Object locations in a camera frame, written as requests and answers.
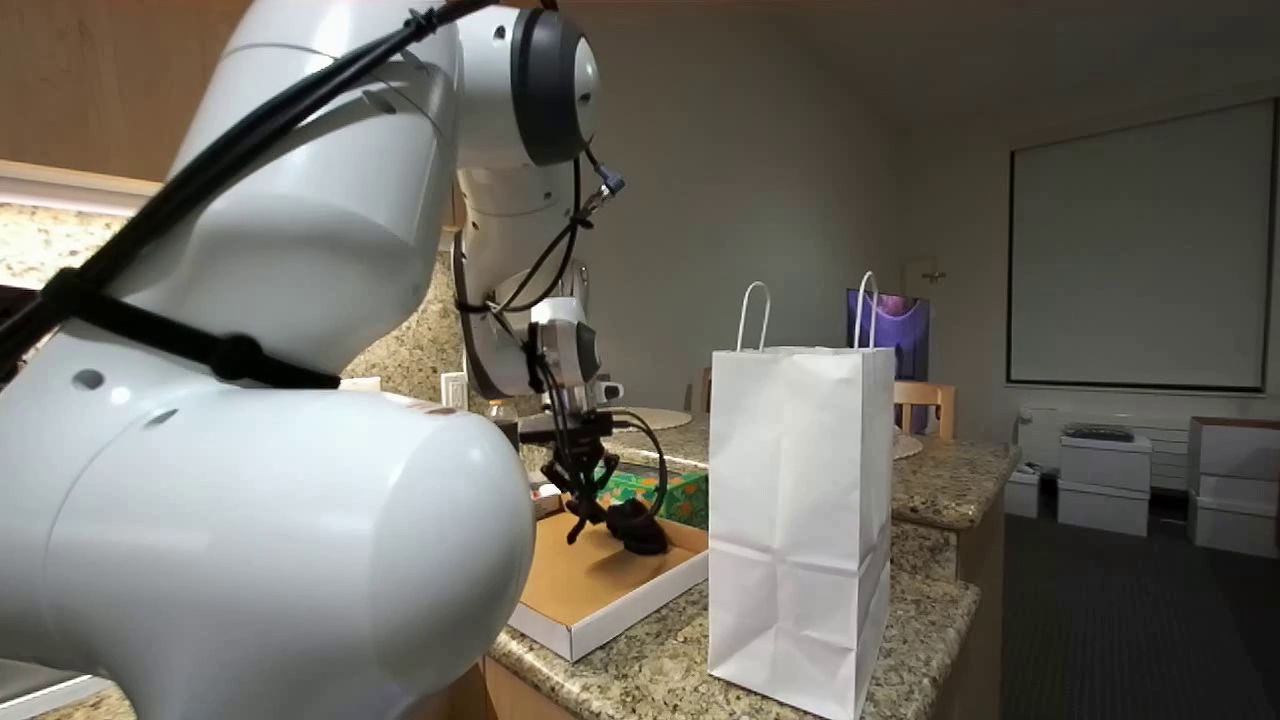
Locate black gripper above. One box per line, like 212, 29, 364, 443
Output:
526, 297, 637, 542

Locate white projector screen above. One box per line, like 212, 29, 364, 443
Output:
1006, 99, 1277, 390

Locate black socks pile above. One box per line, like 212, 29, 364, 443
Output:
603, 501, 670, 554

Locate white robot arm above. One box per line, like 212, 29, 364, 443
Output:
0, 0, 622, 720

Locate green tissue box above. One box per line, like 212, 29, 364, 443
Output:
618, 467, 707, 526

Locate wooden chair right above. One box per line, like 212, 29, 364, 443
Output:
892, 379, 958, 441

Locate white storage boxes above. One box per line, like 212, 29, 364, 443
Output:
1016, 414, 1280, 559

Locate white paper bag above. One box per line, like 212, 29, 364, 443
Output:
707, 281, 898, 720

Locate cardboard tray white rim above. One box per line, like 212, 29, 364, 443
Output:
512, 511, 707, 660

